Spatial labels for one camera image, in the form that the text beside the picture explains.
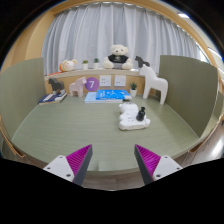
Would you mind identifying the green desk partition panel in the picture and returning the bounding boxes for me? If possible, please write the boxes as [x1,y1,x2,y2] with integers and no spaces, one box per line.
[157,54,219,138]
[0,57,48,141]

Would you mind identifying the small cream orange plush toy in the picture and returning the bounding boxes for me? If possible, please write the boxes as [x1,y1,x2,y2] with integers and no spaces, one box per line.
[58,58,79,73]

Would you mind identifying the ceiling lights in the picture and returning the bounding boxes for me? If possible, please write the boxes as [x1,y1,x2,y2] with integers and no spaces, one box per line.
[176,11,224,61]

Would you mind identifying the white wall socket plate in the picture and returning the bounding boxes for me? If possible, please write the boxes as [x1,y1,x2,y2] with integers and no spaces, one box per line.
[99,74,112,88]
[114,75,127,88]

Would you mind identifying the black horse figurine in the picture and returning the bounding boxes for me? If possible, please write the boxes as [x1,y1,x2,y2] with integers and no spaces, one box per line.
[134,55,151,69]

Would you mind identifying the white bear-shaped power strip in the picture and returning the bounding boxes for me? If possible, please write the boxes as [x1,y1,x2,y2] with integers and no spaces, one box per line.
[118,102,151,131]

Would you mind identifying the dark navy notebook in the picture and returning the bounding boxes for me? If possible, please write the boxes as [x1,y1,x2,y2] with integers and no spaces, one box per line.
[37,91,68,106]

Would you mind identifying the grey pleated curtain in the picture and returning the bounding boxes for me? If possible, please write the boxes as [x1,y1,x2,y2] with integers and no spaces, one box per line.
[40,1,205,76]

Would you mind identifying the wooden window ledge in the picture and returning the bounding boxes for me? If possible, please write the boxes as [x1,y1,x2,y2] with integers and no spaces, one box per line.
[44,67,148,96]

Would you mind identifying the bright blue book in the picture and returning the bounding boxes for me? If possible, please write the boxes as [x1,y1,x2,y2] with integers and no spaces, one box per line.
[95,88,132,101]

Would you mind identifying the large white horse figurine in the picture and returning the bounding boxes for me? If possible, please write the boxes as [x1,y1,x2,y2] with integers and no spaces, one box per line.
[138,64,170,106]

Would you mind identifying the white teddy bear black shirt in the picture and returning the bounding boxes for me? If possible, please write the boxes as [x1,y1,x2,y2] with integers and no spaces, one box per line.
[102,44,134,71]

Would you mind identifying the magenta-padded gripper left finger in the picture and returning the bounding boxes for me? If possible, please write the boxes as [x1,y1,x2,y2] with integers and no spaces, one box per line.
[43,144,94,187]

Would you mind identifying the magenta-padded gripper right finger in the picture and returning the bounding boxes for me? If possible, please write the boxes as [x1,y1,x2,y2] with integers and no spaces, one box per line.
[134,144,183,186]

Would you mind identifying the round purple number sign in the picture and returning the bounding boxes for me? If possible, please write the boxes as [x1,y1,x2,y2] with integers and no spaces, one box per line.
[84,76,100,92]

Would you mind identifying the dark grey horse figurine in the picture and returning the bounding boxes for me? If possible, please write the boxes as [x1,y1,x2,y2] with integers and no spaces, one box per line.
[48,77,67,96]

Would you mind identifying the small potted plant white pot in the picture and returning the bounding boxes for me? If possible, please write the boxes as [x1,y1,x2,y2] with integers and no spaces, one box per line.
[81,59,90,71]
[129,82,139,98]
[92,57,101,70]

